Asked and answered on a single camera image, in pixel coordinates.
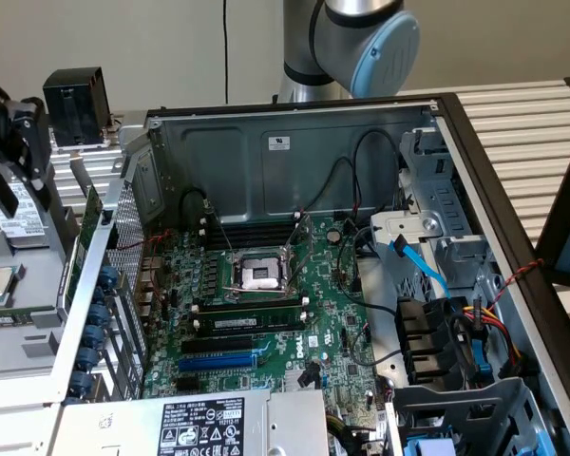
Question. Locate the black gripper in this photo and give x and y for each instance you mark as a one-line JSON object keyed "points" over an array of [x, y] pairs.
{"points": [[28, 138]]}

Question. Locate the green GPU with black fan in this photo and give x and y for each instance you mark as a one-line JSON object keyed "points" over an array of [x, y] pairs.
{"points": [[83, 237]]}

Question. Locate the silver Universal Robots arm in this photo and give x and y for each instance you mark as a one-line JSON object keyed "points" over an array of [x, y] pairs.
{"points": [[313, 47]]}

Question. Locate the black CPU cooler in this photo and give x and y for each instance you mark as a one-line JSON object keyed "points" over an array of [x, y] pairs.
{"points": [[76, 104]]}

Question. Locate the silver hard disk white label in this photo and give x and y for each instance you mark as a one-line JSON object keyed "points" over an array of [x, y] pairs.
{"points": [[28, 223]]}

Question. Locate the grey parts rack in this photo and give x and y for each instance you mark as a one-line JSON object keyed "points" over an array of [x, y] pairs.
{"points": [[38, 294]]}

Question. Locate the blue card retention clip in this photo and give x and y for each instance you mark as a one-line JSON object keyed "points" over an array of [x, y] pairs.
{"points": [[108, 279], [95, 337], [89, 361], [82, 385], [100, 314]]}

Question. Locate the thin metal locking lever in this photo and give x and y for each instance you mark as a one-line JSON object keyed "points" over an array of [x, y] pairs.
{"points": [[301, 267], [223, 231]]}

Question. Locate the white case label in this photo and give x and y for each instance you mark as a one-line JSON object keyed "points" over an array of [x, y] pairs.
{"points": [[279, 142]]}

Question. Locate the CPU socket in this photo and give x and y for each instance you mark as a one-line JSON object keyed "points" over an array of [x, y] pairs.
{"points": [[259, 275]]}

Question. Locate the black expansion slot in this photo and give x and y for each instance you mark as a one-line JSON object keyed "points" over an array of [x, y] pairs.
{"points": [[218, 344]]}

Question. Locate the black RAM slot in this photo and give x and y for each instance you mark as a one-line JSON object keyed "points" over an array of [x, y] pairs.
{"points": [[256, 305]]}

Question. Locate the silver socket cover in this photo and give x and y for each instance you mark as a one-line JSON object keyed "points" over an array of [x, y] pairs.
{"points": [[300, 237]]}

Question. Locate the blue expansion slot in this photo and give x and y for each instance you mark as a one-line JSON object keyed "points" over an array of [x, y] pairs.
{"points": [[218, 364]]}

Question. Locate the round coin battery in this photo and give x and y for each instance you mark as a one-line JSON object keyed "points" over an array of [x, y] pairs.
{"points": [[333, 234]]}

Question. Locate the green Dell motherboard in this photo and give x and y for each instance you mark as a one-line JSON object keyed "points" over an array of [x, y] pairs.
{"points": [[323, 285]]}

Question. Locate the silver power supply with label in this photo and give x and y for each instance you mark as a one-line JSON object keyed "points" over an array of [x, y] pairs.
{"points": [[195, 427]]}

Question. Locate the open grey PC case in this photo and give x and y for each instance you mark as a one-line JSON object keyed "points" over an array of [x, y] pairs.
{"points": [[385, 119]]}

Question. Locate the grey disk bay cage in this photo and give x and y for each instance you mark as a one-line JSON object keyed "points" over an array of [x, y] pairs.
{"points": [[456, 199]]}

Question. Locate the black fan shroud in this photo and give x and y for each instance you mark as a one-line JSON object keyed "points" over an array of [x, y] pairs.
{"points": [[418, 332]]}

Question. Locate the grey drive cage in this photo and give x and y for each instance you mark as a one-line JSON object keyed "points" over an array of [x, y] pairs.
{"points": [[456, 399]]}

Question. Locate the silver disk bay bracket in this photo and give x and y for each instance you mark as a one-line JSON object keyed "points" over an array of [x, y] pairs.
{"points": [[408, 223]]}

